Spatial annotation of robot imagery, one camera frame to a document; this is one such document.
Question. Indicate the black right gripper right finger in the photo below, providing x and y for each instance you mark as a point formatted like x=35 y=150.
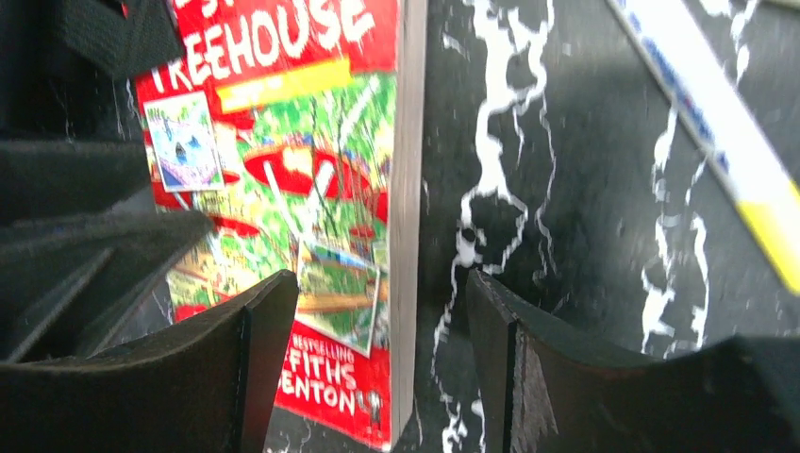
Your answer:
x=547 y=386

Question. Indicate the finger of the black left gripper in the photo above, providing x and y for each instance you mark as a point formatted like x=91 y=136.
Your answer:
x=74 y=267

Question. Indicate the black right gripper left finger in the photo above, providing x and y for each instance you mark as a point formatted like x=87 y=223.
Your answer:
x=206 y=384

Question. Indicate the red treehouse book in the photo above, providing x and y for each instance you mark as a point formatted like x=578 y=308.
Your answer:
x=296 y=127

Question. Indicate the black backpack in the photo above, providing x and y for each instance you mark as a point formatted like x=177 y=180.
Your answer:
x=68 y=67

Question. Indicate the white yellow marker pen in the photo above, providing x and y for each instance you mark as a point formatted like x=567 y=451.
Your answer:
x=685 y=66

